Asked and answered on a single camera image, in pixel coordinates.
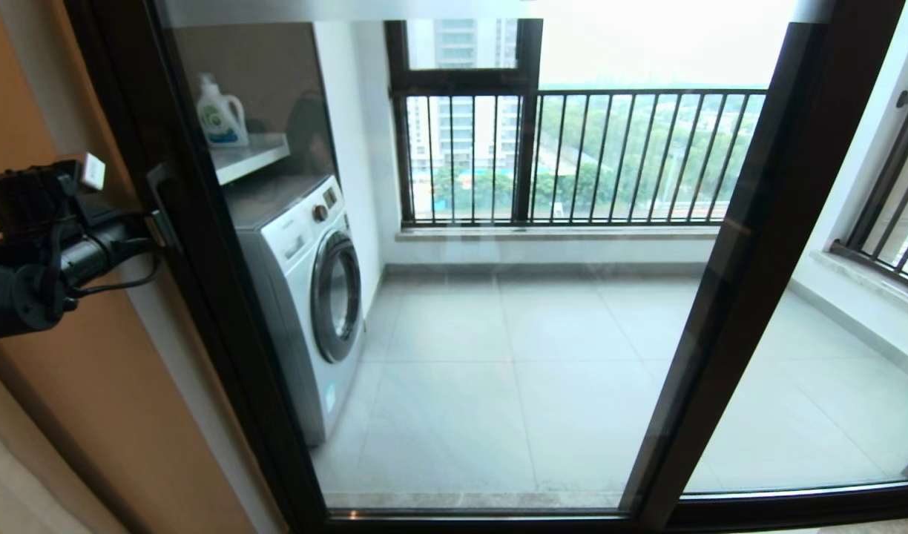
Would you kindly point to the long dark metal balcony railing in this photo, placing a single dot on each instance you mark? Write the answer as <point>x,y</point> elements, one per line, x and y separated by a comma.
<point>647,93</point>

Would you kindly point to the white front-loading washing machine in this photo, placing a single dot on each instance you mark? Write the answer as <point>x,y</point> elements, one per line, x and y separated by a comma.
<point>306,297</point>

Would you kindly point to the dark window frame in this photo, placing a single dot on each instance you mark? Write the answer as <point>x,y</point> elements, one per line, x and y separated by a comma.
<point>527,148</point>

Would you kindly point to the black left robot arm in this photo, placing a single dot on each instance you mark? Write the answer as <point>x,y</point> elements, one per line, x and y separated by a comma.
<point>12,300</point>

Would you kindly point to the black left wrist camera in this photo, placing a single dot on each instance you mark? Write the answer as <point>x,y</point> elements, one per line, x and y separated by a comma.
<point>31,196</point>

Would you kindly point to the black framed sliding glass door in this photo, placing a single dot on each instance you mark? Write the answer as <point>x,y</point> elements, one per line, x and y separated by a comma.
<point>122,89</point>

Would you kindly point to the white wall shelf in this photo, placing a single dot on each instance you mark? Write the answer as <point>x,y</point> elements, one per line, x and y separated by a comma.
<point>248,157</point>

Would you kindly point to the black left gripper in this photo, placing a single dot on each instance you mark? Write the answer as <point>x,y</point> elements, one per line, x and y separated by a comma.
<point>102,248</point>

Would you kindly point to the white laundry detergent bottle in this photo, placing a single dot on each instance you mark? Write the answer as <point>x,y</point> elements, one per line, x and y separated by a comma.
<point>220,119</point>

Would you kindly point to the short dark metal window railing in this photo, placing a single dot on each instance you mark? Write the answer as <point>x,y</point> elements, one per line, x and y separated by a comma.
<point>869,256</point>

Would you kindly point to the short grey stone window sill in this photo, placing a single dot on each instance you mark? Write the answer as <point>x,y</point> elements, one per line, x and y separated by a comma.
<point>869,283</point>

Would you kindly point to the long grey stone window sill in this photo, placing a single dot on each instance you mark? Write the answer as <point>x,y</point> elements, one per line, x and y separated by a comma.
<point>558,233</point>

